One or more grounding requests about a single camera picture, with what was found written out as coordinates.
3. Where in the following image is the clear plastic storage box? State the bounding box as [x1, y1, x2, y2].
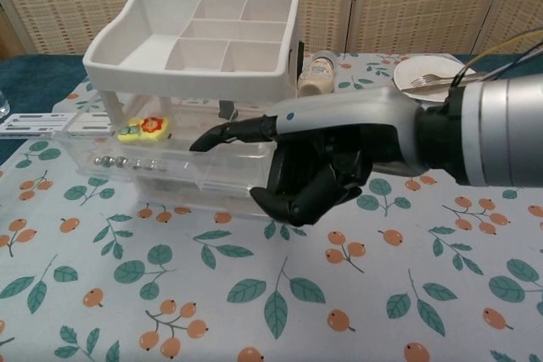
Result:
[54, 118, 279, 180]

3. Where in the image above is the metal fork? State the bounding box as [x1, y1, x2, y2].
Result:
[409, 72, 467, 88]

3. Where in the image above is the white plate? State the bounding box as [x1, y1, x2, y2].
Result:
[393, 55, 479, 103]

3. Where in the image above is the bamboo folding screen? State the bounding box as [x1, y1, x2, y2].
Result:
[0, 0, 543, 58]

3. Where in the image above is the white two-tier plastic organizer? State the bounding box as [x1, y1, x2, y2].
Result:
[82, 0, 306, 219]

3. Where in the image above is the yellow flower eraser packet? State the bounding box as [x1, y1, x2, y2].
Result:
[117, 116, 171, 144]

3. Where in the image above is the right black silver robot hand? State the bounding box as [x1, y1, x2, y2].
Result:
[188, 84, 426, 228]

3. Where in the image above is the white folding stand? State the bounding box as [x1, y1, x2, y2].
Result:
[0, 111, 114, 140]

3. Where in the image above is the mayonnaise squeeze bottle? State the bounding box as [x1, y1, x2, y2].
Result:
[296, 50, 338, 99]

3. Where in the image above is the floral print tablecloth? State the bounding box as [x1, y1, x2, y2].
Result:
[0, 51, 543, 362]

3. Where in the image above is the dark blue table cover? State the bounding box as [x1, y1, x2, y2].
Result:
[0, 52, 543, 167]

